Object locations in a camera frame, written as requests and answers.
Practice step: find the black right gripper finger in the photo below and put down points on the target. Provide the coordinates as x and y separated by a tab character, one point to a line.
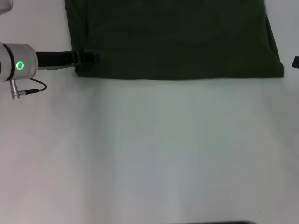
296	62

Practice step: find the dark green printed t-shirt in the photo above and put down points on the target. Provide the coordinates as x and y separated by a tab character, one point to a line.
175	35

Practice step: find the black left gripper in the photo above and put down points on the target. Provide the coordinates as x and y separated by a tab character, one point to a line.
56	58

